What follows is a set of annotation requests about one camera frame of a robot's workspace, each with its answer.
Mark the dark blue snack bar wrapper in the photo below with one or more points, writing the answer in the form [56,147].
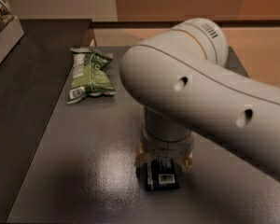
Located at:
[160,175]

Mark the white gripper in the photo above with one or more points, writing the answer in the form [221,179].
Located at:
[166,147]

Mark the green chip bag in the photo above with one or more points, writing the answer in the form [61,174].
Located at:
[88,75]

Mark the white box of snacks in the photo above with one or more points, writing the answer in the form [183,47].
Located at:
[10,29]

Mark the dark side table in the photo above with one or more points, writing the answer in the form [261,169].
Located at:
[31,80]

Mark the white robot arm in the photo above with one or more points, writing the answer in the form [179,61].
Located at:
[180,79]

